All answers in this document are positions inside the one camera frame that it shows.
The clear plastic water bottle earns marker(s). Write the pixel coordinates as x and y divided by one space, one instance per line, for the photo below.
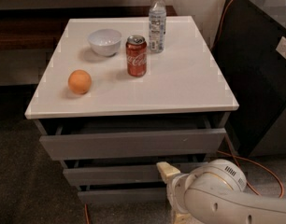
157 18

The grey top drawer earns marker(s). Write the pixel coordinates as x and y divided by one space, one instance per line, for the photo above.
130 145

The white-topped grey drawer cabinet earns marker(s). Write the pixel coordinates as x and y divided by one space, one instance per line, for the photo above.
183 89

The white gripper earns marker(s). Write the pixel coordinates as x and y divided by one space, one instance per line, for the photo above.
174 187

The white bowl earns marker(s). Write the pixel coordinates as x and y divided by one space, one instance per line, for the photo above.
105 42

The red coke can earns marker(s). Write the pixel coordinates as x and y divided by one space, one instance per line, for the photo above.
136 55

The white wall outlet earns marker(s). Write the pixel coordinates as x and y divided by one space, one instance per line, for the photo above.
281 47

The orange fruit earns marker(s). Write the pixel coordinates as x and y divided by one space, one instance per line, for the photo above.
79 82

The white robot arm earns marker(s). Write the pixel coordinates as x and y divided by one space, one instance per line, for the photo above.
214 194

